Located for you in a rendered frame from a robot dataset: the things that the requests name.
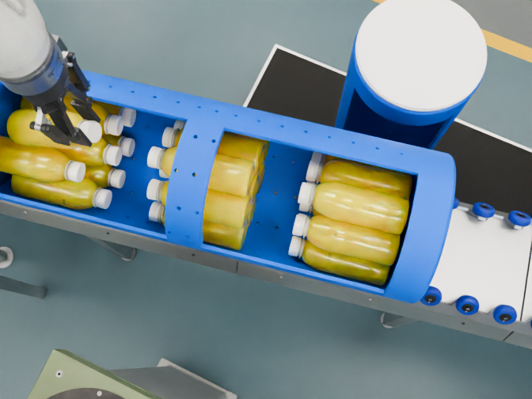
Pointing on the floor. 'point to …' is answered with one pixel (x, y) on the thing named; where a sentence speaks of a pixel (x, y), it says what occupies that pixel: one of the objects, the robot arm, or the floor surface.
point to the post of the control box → (21, 287)
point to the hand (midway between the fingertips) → (81, 124)
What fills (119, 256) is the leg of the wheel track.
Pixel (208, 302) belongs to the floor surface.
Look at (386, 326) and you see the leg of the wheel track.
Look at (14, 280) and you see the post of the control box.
